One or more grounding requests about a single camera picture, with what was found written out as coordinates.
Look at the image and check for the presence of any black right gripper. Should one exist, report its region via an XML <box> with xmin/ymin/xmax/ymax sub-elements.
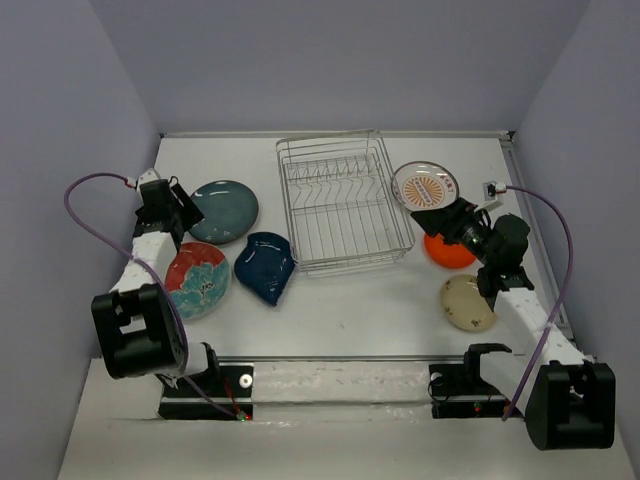
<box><xmin>410</xmin><ymin>197</ymin><xmax>496</xmax><ymax>267</ymax></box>

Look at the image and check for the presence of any teal round plate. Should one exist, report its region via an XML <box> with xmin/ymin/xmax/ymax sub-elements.
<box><xmin>189</xmin><ymin>180</ymin><xmax>259</xmax><ymax>245</ymax></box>

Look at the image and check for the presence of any red and teal floral plate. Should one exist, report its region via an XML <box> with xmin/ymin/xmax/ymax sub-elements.
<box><xmin>165</xmin><ymin>242</ymin><xmax>231</xmax><ymax>322</ymax></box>

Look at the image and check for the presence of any dark blue leaf dish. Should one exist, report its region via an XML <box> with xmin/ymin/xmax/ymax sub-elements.
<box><xmin>234</xmin><ymin>232</ymin><xmax>295</xmax><ymax>307</ymax></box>

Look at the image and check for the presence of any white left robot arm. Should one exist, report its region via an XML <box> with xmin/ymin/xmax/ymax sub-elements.
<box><xmin>91</xmin><ymin>179</ymin><xmax>222</xmax><ymax>395</ymax></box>

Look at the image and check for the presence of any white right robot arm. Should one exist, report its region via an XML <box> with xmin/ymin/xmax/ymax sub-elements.
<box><xmin>411</xmin><ymin>198</ymin><xmax>616</xmax><ymax>451</ymax></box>

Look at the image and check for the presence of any white plate with orange sunburst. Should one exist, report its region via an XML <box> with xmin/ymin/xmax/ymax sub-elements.
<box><xmin>391</xmin><ymin>161</ymin><xmax>459</xmax><ymax>212</ymax></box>

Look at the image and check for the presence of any orange round plate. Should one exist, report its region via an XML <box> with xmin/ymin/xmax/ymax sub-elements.
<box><xmin>423</xmin><ymin>235</ymin><xmax>476</xmax><ymax>270</ymax></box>

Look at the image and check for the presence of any cream floral small plate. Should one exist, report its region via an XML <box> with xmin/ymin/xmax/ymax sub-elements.
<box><xmin>439</xmin><ymin>274</ymin><xmax>497</xmax><ymax>333</ymax></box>

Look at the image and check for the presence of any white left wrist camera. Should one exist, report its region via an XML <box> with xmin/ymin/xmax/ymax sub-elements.
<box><xmin>125</xmin><ymin>168</ymin><xmax>162</xmax><ymax>191</ymax></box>

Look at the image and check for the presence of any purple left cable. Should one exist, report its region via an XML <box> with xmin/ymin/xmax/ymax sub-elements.
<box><xmin>63</xmin><ymin>172</ymin><xmax>251</xmax><ymax>421</ymax></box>

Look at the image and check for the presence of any stainless wire dish rack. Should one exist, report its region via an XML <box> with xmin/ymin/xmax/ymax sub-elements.
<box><xmin>276</xmin><ymin>129</ymin><xmax>415</xmax><ymax>274</ymax></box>

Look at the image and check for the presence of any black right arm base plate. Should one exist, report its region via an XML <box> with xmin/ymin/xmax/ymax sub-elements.
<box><xmin>427</xmin><ymin>363</ymin><xmax>510</xmax><ymax>420</ymax></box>

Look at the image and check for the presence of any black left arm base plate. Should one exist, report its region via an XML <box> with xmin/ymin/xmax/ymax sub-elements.
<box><xmin>157</xmin><ymin>363</ymin><xmax>254</xmax><ymax>422</ymax></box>

